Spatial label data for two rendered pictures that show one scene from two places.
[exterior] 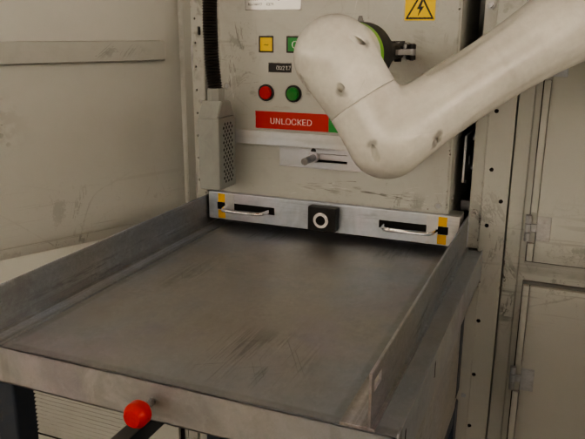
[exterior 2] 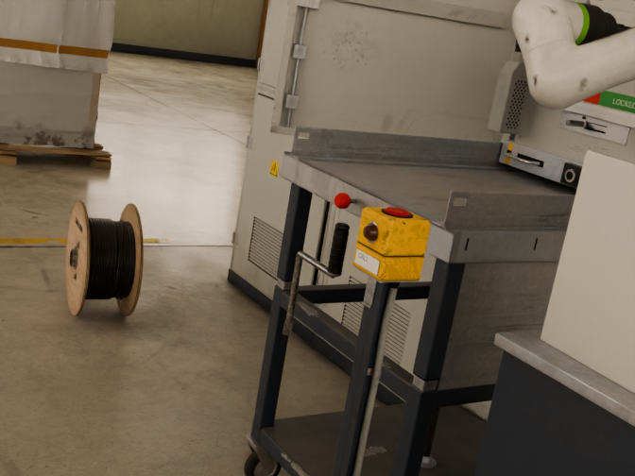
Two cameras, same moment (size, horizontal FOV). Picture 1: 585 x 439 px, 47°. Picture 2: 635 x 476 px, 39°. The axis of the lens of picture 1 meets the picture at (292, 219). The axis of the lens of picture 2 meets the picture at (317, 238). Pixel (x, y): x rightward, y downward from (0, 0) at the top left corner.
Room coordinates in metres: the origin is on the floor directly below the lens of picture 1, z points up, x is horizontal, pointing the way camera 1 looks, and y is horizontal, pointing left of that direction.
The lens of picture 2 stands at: (-0.78, -0.77, 1.20)
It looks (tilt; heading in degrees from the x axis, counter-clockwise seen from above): 15 degrees down; 34
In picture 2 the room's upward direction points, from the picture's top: 10 degrees clockwise
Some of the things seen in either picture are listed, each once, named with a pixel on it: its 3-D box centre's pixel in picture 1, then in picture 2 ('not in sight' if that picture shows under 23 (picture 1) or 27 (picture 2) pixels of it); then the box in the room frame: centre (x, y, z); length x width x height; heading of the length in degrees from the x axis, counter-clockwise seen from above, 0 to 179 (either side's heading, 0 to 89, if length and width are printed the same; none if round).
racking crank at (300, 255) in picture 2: not in sight; (314, 281); (0.75, 0.24, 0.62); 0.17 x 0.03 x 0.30; 67
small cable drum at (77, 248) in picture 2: not in sight; (102, 259); (1.31, 1.51, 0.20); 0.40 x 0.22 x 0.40; 60
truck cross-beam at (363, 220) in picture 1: (328, 214); (584, 176); (1.34, -0.08, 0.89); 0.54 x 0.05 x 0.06; 68
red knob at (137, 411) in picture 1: (141, 410); (346, 200); (0.72, 0.18, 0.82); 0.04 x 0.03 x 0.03; 158
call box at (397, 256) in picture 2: not in sight; (390, 244); (0.42, -0.11, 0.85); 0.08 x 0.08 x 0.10; 68
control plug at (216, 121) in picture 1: (218, 144); (511, 97); (1.35, 0.15, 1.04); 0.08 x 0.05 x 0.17; 158
